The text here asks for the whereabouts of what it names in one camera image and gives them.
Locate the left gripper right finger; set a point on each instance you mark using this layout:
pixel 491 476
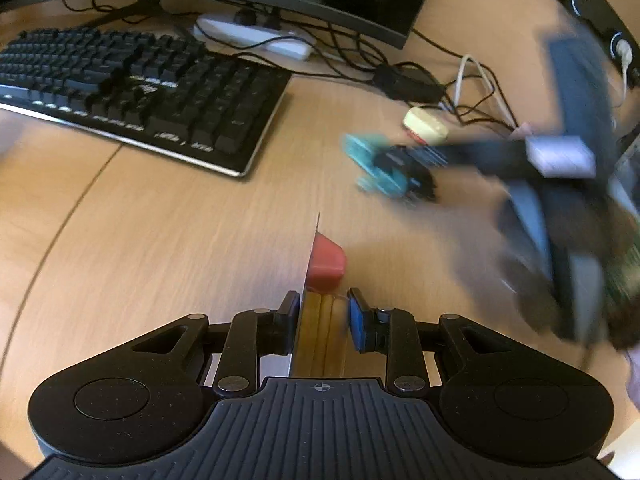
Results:
pixel 392 333

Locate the black power adapter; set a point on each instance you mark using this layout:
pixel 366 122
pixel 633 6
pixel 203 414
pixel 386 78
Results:
pixel 408 82

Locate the black keyboard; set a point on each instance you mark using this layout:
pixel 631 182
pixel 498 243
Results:
pixel 166 95

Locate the wooden card with red piece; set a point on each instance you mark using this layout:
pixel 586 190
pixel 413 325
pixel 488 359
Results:
pixel 322 333

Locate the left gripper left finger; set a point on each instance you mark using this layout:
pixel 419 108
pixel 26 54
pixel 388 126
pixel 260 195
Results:
pixel 251 335

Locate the teal toy clip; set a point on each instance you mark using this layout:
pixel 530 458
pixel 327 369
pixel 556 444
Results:
pixel 398 171

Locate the white plug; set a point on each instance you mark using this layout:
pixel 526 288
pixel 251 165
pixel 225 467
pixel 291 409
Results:
pixel 624 52

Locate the cream round object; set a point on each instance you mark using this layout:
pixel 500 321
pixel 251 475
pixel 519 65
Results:
pixel 424 127

